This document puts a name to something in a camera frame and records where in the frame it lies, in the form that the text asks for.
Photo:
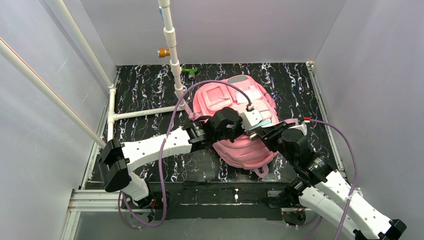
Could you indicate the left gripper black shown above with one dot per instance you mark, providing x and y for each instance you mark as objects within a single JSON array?
[{"x": 237, "y": 125}]

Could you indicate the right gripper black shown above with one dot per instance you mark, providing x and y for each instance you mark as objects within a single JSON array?
[{"x": 268, "y": 134}]

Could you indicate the pink student backpack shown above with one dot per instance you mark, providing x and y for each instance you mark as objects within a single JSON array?
[{"x": 242, "y": 153}]

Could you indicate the light blue eraser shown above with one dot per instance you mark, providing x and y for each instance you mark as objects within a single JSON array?
[{"x": 260, "y": 124}]

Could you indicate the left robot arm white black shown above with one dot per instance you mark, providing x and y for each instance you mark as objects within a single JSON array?
[{"x": 118, "y": 161}]

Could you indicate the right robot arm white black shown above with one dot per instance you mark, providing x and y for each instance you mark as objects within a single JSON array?
[{"x": 321, "y": 187}]

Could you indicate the green white marker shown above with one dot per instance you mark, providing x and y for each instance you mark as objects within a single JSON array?
[{"x": 191, "y": 72}]

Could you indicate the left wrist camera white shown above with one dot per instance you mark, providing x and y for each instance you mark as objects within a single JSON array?
[{"x": 251, "y": 117}]

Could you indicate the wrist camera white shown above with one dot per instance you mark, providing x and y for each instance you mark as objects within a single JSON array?
[
  {"x": 301, "y": 125},
  {"x": 251, "y": 117}
]

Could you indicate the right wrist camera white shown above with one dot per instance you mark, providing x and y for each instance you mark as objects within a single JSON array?
[{"x": 301, "y": 125}]

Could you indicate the orange bottle at wall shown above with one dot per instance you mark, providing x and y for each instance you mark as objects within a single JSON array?
[{"x": 163, "y": 52}]

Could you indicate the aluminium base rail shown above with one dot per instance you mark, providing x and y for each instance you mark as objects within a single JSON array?
[{"x": 205, "y": 212}]

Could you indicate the white pvc pipe frame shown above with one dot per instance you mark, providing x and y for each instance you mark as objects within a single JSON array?
[{"x": 18, "y": 63}]

